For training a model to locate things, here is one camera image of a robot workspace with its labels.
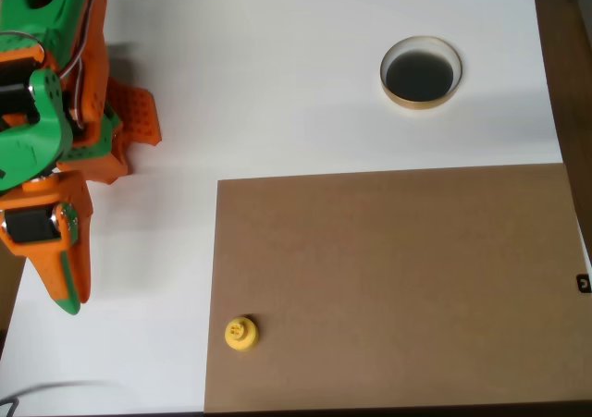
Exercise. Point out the small black tag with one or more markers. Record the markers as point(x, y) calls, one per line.
point(583, 284)

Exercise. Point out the small yellow plastic piece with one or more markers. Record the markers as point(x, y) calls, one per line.
point(240, 334)

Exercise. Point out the white board sheet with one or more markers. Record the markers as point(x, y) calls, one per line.
point(277, 112)

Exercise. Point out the brown fibreboard panel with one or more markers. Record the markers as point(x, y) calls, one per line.
point(393, 273)

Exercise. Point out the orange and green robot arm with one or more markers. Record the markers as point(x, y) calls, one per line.
point(28, 149)

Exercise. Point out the orange robot base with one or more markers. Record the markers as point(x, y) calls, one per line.
point(139, 116)

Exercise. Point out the round dish gold rim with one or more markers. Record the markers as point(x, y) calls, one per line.
point(418, 75)

